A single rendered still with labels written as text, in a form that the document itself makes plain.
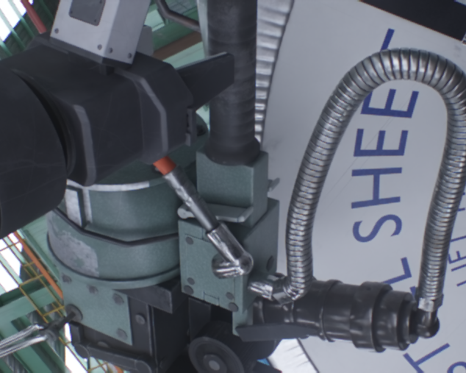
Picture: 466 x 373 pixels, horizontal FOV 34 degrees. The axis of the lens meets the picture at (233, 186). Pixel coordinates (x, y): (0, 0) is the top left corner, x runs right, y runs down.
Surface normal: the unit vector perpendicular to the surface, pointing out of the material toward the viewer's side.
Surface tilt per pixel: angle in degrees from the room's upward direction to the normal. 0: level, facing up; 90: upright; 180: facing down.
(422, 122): 90
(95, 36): 69
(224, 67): 129
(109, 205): 81
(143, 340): 58
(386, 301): 96
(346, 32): 90
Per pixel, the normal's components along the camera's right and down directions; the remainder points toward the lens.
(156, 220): 0.46, 0.50
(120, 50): 0.77, 0.36
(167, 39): 0.08, 0.49
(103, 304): -0.49, 0.49
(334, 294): -0.37, -0.67
